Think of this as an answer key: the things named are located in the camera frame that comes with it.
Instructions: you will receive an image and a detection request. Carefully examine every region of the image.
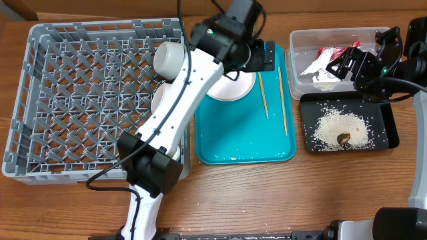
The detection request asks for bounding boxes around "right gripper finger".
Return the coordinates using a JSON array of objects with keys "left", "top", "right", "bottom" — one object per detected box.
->
[
  {"left": 326, "top": 63, "right": 347, "bottom": 82},
  {"left": 330, "top": 48, "right": 354, "bottom": 67}
]

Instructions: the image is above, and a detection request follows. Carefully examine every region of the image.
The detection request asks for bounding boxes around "wooden chopstick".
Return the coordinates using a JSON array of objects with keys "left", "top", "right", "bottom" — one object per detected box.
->
[
  {"left": 258, "top": 71, "right": 269, "bottom": 119},
  {"left": 278, "top": 66, "right": 288, "bottom": 136}
]

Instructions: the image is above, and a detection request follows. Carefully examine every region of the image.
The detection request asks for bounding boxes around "white red wrapper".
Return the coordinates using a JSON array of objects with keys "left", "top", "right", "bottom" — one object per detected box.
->
[{"left": 300, "top": 47, "right": 347, "bottom": 91}]

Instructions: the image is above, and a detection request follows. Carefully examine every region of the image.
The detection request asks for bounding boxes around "large white plate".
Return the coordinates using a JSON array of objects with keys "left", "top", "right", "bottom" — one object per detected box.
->
[{"left": 207, "top": 71, "right": 256, "bottom": 101}]

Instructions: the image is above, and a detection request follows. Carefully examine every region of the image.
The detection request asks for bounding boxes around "white rice pile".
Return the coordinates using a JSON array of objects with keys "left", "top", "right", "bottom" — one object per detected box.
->
[{"left": 306, "top": 106, "right": 388, "bottom": 152}]

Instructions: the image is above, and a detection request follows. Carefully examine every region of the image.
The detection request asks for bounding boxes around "grey bowl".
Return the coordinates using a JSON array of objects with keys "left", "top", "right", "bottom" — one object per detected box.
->
[{"left": 153, "top": 42, "right": 185, "bottom": 81}]

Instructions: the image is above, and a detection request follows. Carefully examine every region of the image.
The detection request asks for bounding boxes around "small white pink plate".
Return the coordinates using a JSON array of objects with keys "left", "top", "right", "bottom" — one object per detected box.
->
[{"left": 150, "top": 83, "right": 171, "bottom": 113}]

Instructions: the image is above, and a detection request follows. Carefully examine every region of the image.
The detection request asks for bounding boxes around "white cup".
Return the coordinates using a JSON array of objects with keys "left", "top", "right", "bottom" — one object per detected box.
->
[{"left": 172, "top": 147, "right": 181, "bottom": 161}]

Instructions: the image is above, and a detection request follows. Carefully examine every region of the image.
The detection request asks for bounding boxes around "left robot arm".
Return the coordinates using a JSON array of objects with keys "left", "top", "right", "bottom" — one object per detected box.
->
[{"left": 117, "top": 1, "right": 274, "bottom": 239}]

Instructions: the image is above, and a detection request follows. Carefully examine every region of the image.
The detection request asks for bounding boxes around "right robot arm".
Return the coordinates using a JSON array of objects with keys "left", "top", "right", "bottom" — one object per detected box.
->
[{"left": 322, "top": 17, "right": 426, "bottom": 239}]

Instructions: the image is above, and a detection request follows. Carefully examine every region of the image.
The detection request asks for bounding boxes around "clear plastic bin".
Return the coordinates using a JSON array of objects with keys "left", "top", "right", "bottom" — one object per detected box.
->
[{"left": 285, "top": 27, "right": 388, "bottom": 100}]

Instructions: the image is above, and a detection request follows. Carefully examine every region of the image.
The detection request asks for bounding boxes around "black tray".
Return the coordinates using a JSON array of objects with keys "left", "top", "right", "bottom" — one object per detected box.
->
[{"left": 300, "top": 91, "right": 400, "bottom": 153}]

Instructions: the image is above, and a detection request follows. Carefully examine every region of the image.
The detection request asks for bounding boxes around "teal serving tray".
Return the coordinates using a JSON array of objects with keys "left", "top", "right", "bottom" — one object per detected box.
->
[{"left": 195, "top": 45, "right": 297, "bottom": 165}]

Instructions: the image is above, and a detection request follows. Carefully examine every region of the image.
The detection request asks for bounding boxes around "grey plastic dish rack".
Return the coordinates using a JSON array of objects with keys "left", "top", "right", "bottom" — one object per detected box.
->
[{"left": 2, "top": 18, "right": 182, "bottom": 185}]

